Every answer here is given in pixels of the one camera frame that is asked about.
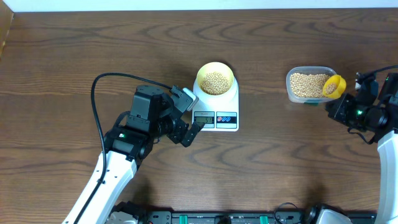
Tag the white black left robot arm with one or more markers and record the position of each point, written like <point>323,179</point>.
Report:
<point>154,114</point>

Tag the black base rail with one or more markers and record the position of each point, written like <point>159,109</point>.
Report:
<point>127,212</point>

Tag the yellow measuring scoop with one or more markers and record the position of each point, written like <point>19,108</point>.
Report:
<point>334,87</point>

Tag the clear plastic soybean container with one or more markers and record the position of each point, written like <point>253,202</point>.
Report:
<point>305,84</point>

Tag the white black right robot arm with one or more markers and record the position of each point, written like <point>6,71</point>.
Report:
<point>373,109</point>

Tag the white digital kitchen scale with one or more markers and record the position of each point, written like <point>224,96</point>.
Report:
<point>217,112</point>

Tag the soybeans in bowl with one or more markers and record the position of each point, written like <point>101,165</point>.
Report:
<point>215,83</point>

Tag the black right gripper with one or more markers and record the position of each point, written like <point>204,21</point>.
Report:
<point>339,112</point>

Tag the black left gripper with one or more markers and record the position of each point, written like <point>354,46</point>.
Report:
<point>176,134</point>

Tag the yellow plastic bowl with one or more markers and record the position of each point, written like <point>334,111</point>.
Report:
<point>215,67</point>

